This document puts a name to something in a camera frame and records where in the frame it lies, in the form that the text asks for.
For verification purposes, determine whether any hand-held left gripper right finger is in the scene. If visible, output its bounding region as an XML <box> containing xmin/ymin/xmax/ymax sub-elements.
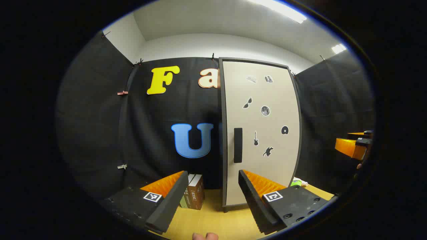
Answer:
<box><xmin>238</xmin><ymin>169</ymin><xmax>335</xmax><ymax>235</ymax></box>

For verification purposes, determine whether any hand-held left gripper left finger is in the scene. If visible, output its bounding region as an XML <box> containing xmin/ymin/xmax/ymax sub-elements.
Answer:
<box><xmin>99</xmin><ymin>171</ymin><xmax>189</xmax><ymax>234</ymax></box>

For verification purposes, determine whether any grey cabinet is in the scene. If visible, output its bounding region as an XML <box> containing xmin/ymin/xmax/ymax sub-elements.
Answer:
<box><xmin>218</xmin><ymin>57</ymin><xmax>304</xmax><ymax>213</ymax></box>

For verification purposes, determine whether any black backdrop cloth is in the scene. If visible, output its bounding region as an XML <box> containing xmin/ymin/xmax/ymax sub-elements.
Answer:
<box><xmin>55</xmin><ymin>31</ymin><xmax>376</xmax><ymax>207</ymax></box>

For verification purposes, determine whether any long ceiling light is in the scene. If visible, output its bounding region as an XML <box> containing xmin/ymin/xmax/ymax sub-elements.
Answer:
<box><xmin>249</xmin><ymin>0</ymin><xmax>307</xmax><ymax>24</ymax></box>

